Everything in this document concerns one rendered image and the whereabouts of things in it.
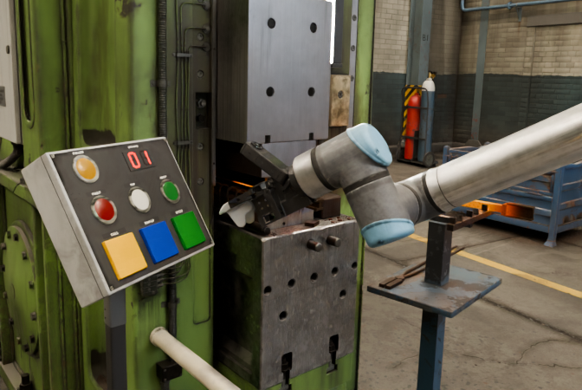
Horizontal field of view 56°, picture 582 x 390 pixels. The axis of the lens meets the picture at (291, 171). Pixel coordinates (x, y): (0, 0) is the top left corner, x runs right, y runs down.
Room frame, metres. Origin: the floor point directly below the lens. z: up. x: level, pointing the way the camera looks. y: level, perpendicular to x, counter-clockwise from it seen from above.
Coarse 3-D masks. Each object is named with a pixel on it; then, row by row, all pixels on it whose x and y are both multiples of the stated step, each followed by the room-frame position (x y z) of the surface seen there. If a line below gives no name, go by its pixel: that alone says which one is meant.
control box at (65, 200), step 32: (64, 160) 1.00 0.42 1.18; (96, 160) 1.06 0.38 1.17; (128, 160) 1.13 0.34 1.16; (160, 160) 1.22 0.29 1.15; (32, 192) 0.99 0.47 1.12; (64, 192) 0.96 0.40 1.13; (96, 192) 1.02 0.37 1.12; (128, 192) 1.09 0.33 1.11; (160, 192) 1.17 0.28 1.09; (64, 224) 0.96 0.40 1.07; (96, 224) 0.98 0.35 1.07; (128, 224) 1.04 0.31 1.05; (64, 256) 0.96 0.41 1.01; (96, 256) 0.94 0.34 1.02; (96, 288) 0.93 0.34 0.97
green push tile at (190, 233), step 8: (184, 216) 1.18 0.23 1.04; (192, 216) 1.20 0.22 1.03; (176, 224) 1.14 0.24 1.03; (184, 224) 1.16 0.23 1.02; (192, 224) 1.18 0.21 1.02; (184, 232) 1.15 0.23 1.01; (192, 232) 1.17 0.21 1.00; (200, 232) 1.19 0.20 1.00; (184, 240) 1.14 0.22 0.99; (192, 240) 1.16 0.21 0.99; (200, 240) 1.18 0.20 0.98; (184, 248) 1.13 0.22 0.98
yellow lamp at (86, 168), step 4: (80, 160) 1.03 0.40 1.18; (84, 160) 1.03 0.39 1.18; (88, 160) 1.04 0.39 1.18; (76, 164) 1.01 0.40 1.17; (80, 164) 1.02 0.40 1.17; (84, 164) 1.03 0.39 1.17; (88, 164) 1.04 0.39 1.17; (92, 164) 1.05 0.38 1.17; (76, 168) 1.01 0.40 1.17; (80, 168) 1.01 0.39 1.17; (84, 168) 1.02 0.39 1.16; (88, 168) 1.03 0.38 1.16; (92, 168) 1.04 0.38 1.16; (80, 172) 1.01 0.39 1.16; (84, 172) 1.02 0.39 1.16; (88, 172) 1.03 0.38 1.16; (92, 172) 1.03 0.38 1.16; (84, 176) 1.01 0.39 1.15; (88, 176) 1.02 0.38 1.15; (92, 176) 1.03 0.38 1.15
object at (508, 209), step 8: (480, 200) 1.83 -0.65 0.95; (480, 208) 1.81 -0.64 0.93; (488, 208) 1.79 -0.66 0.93; (496, 208) 1.77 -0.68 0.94; (504, 208) 1.75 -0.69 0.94; (512, 208) 1.75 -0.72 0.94; (520, 208) 1.73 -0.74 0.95; (528, 208) 1.71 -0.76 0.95; (512, 216) 1.74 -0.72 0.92; (520, 216) 1.73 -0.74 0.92; (528, 216) 1.71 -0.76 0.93
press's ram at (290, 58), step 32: (224, 0) 1.55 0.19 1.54; (256, 0) 1.48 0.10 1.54; (288, 0) 1.55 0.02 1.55; (320, 0) 1.62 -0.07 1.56; (224, 32) 1.55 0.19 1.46; (256, 32) 1.48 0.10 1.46; (288, 32) 1.55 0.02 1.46; (320, 32) 1.63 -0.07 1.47; (224, 64) 1.55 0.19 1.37; (256, 64) 1.48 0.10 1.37; (288, 64) 1.55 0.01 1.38; (320, 64) 1.63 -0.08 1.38; (224, 96) 1.55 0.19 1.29; (256, 96) 1.48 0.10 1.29; (288, 96) 1.55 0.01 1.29; (320, 96) 1.63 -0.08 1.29; (224, 128) 1.55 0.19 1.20; (256, 128) 1.48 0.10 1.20; (288, 128) 1.56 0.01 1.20; (320, 128) 1.64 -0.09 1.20
